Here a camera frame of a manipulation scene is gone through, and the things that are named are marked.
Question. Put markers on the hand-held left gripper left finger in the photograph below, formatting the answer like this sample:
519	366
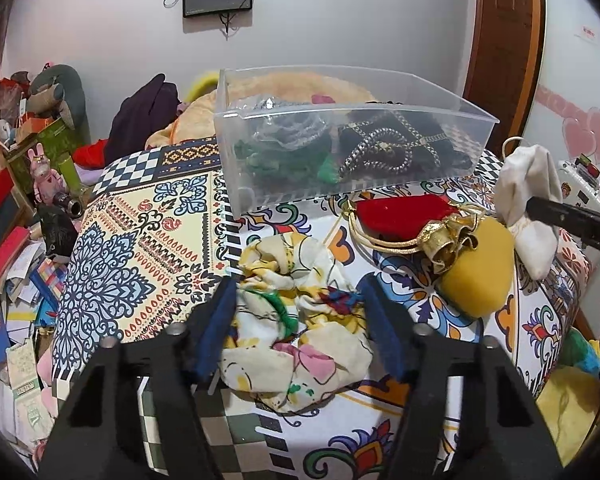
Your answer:
214	331

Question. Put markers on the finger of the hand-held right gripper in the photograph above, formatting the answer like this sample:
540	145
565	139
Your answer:
575	221

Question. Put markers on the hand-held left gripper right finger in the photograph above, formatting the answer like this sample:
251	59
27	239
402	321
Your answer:
384	332

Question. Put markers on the white cloth pouch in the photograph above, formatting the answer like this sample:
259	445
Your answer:
520	180

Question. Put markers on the floral print fabric scrunchie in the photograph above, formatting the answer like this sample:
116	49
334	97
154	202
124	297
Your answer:
305	320

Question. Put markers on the clear plastic storage box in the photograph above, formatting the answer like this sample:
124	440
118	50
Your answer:
280	170

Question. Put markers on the white suitcase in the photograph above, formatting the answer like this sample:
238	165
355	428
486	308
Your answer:
587	187

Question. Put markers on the pink heart decoration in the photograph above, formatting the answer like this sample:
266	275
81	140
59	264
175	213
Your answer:
592	132

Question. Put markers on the yellow velvet pouch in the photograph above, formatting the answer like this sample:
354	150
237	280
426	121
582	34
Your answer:
480	270

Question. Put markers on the patterned printed blanket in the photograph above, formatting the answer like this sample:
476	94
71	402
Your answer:
145	240

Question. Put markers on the green cloth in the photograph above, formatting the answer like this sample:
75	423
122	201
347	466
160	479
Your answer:
280	162

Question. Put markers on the yellow plush toy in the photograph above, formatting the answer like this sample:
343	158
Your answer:
570	405

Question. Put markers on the black plastic bag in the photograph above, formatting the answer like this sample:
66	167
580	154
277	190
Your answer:
56	232

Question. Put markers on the brown wooden door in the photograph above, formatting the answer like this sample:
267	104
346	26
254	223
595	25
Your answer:
505	35

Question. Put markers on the pile of papers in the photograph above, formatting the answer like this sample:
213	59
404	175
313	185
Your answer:
15	330

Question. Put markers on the red cloth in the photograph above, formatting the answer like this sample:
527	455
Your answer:
91	154

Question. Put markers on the grey lace fabric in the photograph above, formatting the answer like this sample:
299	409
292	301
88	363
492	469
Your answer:
285	122

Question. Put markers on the dark purple garment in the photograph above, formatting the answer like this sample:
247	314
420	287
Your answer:
140	115

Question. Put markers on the pink rabbit toy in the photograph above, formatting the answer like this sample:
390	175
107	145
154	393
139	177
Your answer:
45	175

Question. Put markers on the green cardboard box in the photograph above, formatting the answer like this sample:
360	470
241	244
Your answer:
45	142

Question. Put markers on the peach plush pillow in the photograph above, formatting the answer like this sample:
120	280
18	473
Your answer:
290	85

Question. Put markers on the grey plush toy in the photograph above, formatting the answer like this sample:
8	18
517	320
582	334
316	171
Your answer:
60	87

